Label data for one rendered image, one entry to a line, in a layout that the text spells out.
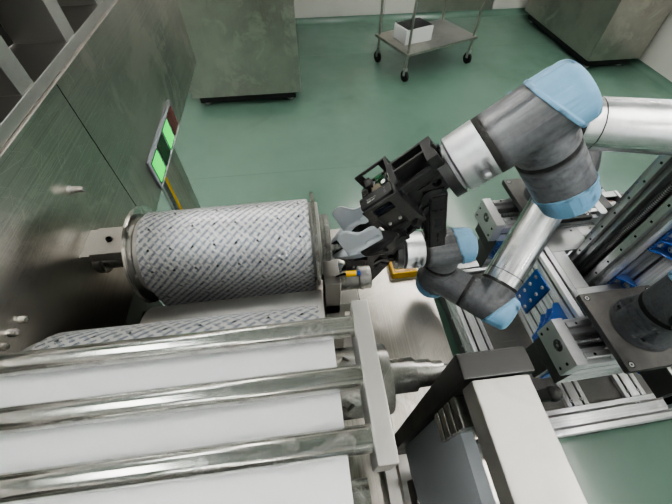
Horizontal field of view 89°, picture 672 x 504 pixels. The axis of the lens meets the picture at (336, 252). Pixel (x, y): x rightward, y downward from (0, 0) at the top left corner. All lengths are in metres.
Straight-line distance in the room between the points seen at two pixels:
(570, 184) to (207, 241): 0.46
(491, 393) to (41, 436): 0.28
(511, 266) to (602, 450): 1.35
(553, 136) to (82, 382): 0.47
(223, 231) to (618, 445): 1.89
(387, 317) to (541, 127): 0.57
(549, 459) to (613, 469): 1.77
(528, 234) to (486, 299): 0.16
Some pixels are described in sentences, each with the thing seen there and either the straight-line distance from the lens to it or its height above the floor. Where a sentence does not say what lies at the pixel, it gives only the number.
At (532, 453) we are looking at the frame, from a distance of 0.26.
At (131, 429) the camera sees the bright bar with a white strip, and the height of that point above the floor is 1.44.
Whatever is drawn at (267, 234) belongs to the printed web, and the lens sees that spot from 0.48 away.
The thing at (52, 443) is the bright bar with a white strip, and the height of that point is 1.44.
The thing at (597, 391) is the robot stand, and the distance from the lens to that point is 1.85.
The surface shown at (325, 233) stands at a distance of 0.51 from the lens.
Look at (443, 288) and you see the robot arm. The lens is 0.79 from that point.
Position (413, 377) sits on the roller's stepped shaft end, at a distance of 0.34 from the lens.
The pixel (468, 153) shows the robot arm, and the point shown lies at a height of 1.43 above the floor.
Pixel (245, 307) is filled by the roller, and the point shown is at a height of 1.23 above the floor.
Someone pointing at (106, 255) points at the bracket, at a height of 1.29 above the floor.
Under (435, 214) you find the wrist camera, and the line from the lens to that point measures 0.49.
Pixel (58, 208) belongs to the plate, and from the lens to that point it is 0.57.
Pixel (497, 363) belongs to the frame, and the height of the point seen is 1.44.
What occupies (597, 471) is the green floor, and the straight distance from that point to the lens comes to 1.99.
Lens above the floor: 1.67
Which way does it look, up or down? 53 degrees down
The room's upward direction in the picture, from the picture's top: straight up
